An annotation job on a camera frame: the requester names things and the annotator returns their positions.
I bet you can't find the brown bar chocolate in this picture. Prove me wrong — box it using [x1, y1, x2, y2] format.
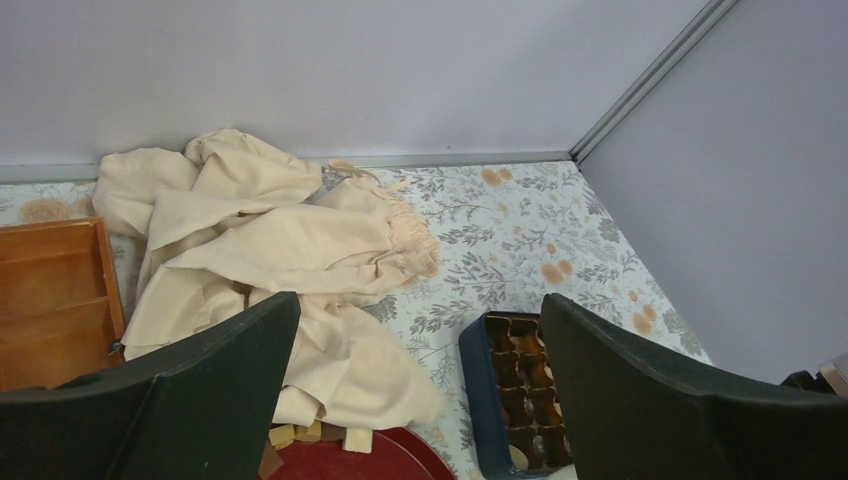
[258, 442, 283, 480]

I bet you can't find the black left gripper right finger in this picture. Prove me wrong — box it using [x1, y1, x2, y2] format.
[540, 294, 847, 479]

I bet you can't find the wooden compartment tray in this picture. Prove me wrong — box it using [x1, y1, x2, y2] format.
[1, 217, 125, 392]

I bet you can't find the floral tablecloth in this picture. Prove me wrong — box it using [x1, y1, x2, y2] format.
[1, 162, 706, 468]

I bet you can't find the beige crumpled cloth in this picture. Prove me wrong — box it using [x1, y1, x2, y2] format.
[92, 129, 446, 430]

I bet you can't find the navy chocolate box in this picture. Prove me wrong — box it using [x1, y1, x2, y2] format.
[458, 311, 574, 479]

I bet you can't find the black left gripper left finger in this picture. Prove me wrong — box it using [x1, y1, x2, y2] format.
[1, 292, 301, 479]

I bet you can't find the red round tray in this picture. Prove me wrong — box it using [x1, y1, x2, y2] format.
[269, 428, 456, 480]

